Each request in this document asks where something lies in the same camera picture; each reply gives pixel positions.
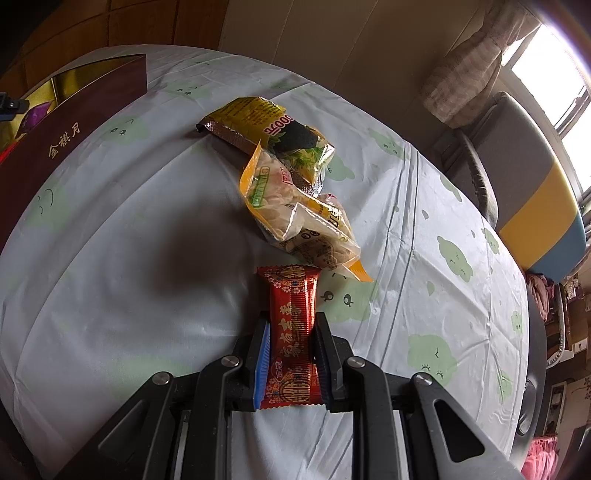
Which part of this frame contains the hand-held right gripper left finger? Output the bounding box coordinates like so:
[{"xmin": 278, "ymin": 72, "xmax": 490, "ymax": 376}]
[{"xmin": 55, "ymin": 310, "xmax": 273, "ymax": 480}]

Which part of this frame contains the pink crumpled cloth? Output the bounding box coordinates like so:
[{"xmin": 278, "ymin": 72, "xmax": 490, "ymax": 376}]
[{"xmin": 526, "ymin": 272, "xmax": 555, "ymax": 324}]

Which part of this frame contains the black padded headrest cushion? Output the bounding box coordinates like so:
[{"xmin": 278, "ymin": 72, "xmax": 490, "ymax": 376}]
[{"xmin": 515, "ymin": 378, "xmax": 539, "ymax": 437}]

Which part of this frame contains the pink checked curtain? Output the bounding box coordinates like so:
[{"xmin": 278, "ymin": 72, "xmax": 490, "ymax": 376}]
[{"xmin": 420, "ymin": 0, "xmax": 541, "ymax": 130}]

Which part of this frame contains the pink quilted cloth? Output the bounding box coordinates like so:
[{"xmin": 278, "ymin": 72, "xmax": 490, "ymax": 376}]
[{"xmin": 522, "ymin": 436, "xmax": 574, "ymax": 480}]

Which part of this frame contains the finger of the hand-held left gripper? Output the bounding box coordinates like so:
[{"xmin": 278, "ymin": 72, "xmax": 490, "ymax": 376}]
[{"xmin": 0, "ymin": 91, "xmax": 27, "ymax": 122}]

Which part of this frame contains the grey yellow blue sofa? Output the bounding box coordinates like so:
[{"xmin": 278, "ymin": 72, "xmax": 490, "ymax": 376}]
[{"xmin": 450, "ymin": 91, "xmax": 587, "ymax": 283}]

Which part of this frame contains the wooden wardrobe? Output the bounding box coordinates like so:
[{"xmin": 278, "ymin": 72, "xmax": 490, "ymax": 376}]
[{"xmin": 0, "ymin": 0, "xmax": 232, "ymax": 97}]

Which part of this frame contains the yellow and black snack packet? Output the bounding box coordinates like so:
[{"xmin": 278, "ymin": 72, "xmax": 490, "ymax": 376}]
[{"xmin": 196, "ymin": 96, "xmax": 335, "ymax": 197}]

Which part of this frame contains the purple snack packet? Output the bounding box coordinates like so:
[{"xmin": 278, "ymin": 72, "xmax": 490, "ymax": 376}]
[{"xmin": 16, "ymin": 100, "xmax": 57, "ymax": 139}]

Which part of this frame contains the maroon box with gold inside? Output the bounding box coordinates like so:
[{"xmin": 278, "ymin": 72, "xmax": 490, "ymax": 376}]
[{"xmin": 0, "ymin": 53, "xmax": 148, "ymax": 252}]

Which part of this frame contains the clear orange-edged snack packet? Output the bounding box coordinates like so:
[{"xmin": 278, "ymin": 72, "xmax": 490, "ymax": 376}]
[
  {"xmin": 239, "ymin": 142, "xmax": 324, "ymax": 243},
  {"xmin": 277, "ymin": 217, "xmax": 375, "ymax": 283},
  {"xmin": 316, "ymin": 194, "xmax": 350, "ymax": 236}
]

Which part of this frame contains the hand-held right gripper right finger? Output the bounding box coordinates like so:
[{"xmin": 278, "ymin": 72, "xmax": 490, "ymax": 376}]
[{"xmin": 311, "ymin": 311, "xmax": 527, "ymax": 480}]

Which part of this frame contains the red patterned snack packet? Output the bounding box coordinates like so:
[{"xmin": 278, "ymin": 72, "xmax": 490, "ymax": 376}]
[{"xmin": 256, "ymin": 264, "xmax": 322, "ymax": 411}]

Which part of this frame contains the window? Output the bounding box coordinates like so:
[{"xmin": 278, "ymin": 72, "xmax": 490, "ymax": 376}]
[{"xmin": 501, "ymin": 23, "xmax": 591, "ymax": 213}]

